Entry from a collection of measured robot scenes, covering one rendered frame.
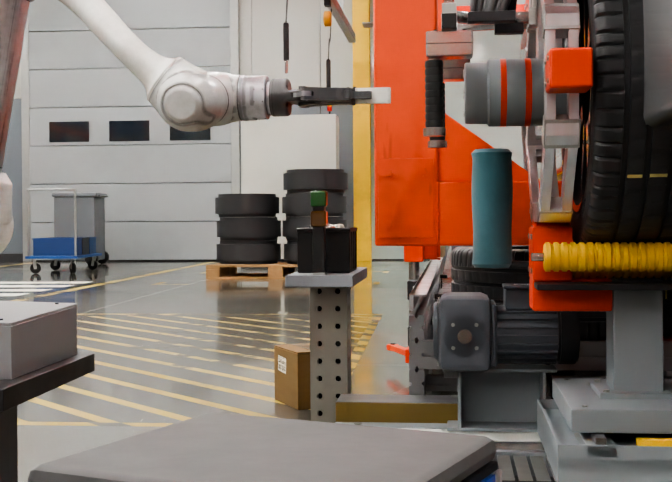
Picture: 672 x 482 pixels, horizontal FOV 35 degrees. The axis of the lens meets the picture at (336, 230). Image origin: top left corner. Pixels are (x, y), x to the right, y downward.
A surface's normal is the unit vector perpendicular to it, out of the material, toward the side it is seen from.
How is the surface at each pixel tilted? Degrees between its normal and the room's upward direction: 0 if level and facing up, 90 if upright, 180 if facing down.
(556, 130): 90
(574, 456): 90
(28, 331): 90
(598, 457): 90
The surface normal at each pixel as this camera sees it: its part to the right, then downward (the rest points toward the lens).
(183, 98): 0.00, 0.26
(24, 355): 1.00, 0.00
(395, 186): -0.11, 0.01
